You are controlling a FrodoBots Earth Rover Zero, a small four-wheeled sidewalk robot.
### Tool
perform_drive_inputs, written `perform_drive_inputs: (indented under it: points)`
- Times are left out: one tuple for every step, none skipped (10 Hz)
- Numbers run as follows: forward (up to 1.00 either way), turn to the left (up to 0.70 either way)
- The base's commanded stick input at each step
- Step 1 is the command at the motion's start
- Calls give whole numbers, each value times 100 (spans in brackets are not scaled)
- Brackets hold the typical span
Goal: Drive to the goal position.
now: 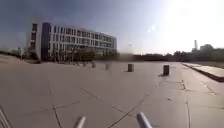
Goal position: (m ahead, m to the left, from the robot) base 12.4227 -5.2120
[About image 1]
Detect grey concrete slab plaza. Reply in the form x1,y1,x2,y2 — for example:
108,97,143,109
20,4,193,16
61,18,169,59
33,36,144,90
0,60,224,128

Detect large pale grid-window building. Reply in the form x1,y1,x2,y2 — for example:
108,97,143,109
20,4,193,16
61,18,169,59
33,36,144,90
26,21,118,63

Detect robot's own part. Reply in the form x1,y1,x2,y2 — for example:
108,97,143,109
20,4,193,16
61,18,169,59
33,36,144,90
74,115,87,128
136,111,154,128

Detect row of dark trees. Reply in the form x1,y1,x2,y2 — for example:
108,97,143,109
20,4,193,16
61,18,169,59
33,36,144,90
116,43,224,63

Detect distant pale tower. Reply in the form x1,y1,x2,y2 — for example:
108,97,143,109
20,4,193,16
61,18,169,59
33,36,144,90
193,39,199,52

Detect raised concrete ledge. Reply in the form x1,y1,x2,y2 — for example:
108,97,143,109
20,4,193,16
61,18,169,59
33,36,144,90
181,61,224,83

